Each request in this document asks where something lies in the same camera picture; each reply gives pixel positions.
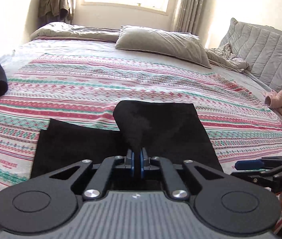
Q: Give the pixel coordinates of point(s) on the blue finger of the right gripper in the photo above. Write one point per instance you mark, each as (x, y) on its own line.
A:
(249, 165)

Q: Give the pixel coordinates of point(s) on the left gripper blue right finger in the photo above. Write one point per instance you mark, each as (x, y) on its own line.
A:
(164, 170)

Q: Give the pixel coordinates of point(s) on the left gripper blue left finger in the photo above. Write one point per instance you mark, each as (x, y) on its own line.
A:
(112, 171)

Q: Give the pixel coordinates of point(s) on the black pants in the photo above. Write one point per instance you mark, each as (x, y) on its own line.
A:
(168, 130)

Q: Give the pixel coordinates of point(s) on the patterned handmade bedspread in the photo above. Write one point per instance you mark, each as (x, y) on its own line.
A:
(81, 82)

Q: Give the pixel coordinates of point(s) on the grey quilted headboard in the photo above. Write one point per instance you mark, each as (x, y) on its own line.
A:
(261, 47)

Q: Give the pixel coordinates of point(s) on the grey pillow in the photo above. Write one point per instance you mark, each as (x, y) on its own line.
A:
(180, 45)

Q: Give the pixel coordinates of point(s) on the beige curtain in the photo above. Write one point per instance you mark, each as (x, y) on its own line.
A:
(187, 15)

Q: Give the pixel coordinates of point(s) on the hanging olive clothes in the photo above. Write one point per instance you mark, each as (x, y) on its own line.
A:
(55, 11)

